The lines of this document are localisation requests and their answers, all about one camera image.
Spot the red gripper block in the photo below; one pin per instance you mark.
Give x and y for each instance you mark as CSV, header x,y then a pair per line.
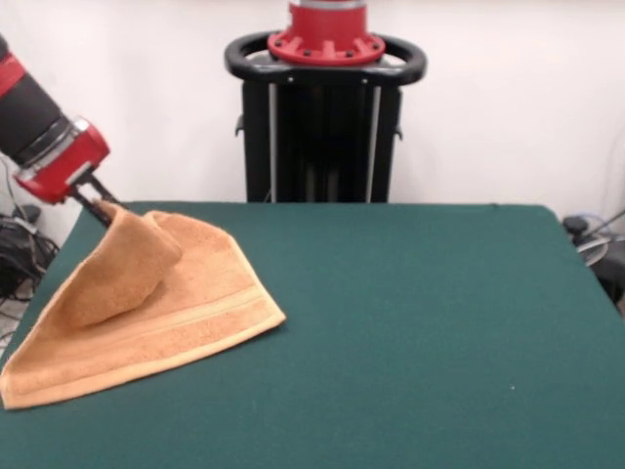
x,y
68,163

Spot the small black adapter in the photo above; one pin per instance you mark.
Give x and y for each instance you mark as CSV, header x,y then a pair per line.
x,y
32,212

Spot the silver round disc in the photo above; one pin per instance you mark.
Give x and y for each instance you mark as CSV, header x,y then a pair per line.
x,y
593,249

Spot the dark green table cloth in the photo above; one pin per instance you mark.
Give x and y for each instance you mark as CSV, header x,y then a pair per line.
x,y
390,342

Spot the black plug block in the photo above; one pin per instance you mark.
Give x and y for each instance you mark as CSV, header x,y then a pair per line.
x,y
576,225

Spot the black chair base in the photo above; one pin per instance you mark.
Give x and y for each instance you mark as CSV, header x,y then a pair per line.
x,y
612,283

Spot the orange terry towel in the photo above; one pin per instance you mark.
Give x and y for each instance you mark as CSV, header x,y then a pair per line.
x,y
146,312

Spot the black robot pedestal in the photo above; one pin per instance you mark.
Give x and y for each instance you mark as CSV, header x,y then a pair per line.
x,y
317,146

